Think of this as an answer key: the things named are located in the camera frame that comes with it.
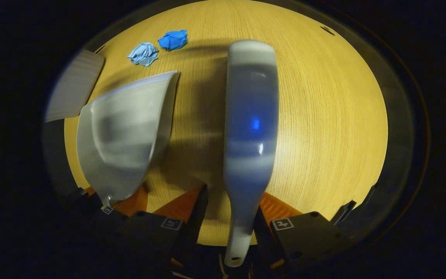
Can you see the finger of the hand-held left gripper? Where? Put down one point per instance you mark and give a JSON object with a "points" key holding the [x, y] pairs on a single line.
{"points": [[130, 203], [87, 201]]}

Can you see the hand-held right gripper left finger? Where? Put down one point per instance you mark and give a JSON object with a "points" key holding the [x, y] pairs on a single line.
{"points": [[198, 221]]}

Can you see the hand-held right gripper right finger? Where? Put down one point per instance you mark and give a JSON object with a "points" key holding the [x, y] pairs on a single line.
{"points": [[265, 237]]}

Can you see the grey plastic dustpan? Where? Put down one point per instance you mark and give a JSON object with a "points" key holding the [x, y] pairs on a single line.
{"points": [[122, 135]]}

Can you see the small grey broom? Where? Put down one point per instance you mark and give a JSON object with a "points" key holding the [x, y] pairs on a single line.
{"points": [[250, 116]]}

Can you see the grey ribbed garbage bin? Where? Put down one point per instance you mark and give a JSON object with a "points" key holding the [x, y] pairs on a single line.
{"points": [[74, 85]]}

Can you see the light blue paper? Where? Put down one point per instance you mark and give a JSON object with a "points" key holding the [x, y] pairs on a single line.
{"points": [[143, 53]]}

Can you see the dark blue paper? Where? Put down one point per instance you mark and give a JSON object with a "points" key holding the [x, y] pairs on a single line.
{"points": [[172, 40]]}

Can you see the wooden desktop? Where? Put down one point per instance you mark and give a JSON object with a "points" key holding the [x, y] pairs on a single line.
{"points": [[323, 116]]}

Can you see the black desk edge clamp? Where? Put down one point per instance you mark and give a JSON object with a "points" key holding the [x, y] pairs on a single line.
{"points": [[370, 193], [343, 213]]}

